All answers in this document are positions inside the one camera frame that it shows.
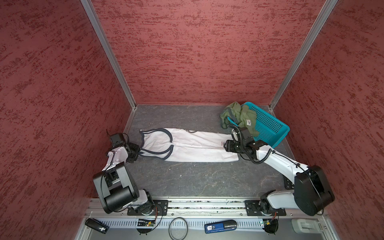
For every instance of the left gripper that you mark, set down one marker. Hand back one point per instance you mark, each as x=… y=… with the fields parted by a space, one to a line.
x=137 y=149

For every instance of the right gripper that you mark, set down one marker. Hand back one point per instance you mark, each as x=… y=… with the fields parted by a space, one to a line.
x=229 y=145

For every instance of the green tank top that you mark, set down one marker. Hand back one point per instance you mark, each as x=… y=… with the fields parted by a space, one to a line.
x=240 y=115

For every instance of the white tank top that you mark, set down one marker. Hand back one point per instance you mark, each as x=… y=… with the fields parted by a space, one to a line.
x=186 y=146

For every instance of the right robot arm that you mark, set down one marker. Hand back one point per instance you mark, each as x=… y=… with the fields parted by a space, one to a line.
x=311 y=192

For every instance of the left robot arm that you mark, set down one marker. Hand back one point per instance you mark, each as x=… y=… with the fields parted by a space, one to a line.
x=116 y=187

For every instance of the teal plastic basket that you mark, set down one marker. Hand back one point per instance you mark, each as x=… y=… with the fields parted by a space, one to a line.
x=272 y=131

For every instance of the left circuit board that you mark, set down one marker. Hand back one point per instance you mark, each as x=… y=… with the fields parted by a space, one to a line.
x=145 y=226

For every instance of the circuit board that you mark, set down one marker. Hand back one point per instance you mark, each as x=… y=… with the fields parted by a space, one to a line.
x=145 y=226
x=271 y=226

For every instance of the black box device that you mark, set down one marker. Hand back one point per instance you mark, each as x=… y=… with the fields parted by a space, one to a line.
x=97 y=225

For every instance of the blue black device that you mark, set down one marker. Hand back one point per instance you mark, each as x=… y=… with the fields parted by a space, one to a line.
x=223 y=226

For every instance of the right circuit board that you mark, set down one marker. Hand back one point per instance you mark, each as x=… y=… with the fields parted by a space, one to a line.
x=271 y=226

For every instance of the grey white device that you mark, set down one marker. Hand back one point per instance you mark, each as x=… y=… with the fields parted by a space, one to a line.
x=306 y=226

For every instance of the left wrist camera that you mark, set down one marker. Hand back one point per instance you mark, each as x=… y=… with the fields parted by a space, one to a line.
x=118 y=140

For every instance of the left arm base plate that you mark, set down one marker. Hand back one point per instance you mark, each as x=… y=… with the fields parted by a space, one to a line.
x=159 y=208

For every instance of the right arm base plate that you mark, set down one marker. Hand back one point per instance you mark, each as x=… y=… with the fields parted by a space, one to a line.
x=255 y=208

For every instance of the aluminium rail frame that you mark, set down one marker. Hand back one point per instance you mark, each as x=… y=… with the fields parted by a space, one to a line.
x=194 y=213

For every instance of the left corner aluminium post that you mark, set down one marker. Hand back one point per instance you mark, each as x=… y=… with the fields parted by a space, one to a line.
x=97 y=26

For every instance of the corner aluminium post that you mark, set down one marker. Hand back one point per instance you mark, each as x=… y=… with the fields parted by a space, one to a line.
x=97 y=26
x=317 y=26

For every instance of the right corner aluminium post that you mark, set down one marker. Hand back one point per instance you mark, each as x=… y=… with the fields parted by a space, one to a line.
x=317 y=26

